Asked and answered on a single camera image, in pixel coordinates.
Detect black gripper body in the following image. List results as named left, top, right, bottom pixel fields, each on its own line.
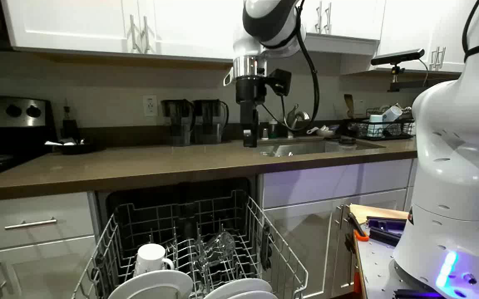
left=234, top=75, right=267, bottom=108

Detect white ceramic plate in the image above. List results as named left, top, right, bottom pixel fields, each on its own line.
left=227, top=289, right=279, bottom=299
left=202, top=276, right=274, bottom=299
left=106, top=269, right=194, bottom=299

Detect open dishwasher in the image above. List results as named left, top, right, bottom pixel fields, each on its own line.
left=94, top=176, right=260, bottom=299

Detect black coffee maker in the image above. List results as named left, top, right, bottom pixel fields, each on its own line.
left=161, top=98, right=194, bottom=146
left=192, top=98, right=231, bottom=146

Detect chrome faucet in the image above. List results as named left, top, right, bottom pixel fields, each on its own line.
left=282, top=106, right=312, bottom=135

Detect steel kitchen sink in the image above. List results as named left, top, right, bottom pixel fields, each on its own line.
left=257, top=138, right=385, bottom=159

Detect grey lower cabinets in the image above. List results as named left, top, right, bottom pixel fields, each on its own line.
left=257, top=156, right=418, bottom=299

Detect clear drinking glass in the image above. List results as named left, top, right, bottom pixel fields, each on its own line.
left=207, top=231, right=241, bottom=274

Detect black dish drying rack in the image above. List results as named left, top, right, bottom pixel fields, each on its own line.
left=345, top=113, right=418, bottom=141

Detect light wood board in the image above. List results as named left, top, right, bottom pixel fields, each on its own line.
left=347, top=203, right=412, bottom=226

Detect orange and black clamp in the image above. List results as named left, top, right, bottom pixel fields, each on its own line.
left=347, top=213, right=372, bottom=244

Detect white mug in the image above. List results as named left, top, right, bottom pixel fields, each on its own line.
left=132, top=241, right=176, bottom=277

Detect black tool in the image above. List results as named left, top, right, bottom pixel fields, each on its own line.
left=365, top=216, right=410, bottom=246

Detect black tray with white items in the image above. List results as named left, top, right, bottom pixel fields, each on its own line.
left=43, top=138, right=99, bottom=156

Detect dark bottle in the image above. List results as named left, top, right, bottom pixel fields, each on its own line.
left=59, top=101, right=81, bottom=143

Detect grey robot table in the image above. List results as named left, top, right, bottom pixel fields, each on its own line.
left=327, top=201, right=435, bottom=299

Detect grey drawer front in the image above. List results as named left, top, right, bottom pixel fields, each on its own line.
left=0, top=191, right=96, bottom=252

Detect black and steel stove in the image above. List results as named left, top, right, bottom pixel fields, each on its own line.
left=0, top=93, right=58, bottom=184

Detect grey lower cabinet door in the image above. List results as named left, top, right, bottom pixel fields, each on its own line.
left=0, top=236, right=99, bottom=299

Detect white wall outlet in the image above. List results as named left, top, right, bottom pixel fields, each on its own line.
left=142, top=93, right=159, bottom=118

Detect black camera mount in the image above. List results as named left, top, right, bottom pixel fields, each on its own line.
left=387, top=63, right=405, bottom=93

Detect wire dishwasher rack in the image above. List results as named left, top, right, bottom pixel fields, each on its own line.
left=71, top=189, right=310, bottom=299

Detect black stereo camera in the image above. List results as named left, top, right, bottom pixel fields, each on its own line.
left=369, top=48, right=427, bottom=66

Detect steel drawer handle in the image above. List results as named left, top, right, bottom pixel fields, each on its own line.
left=3, top=216, right=59, bottom=231

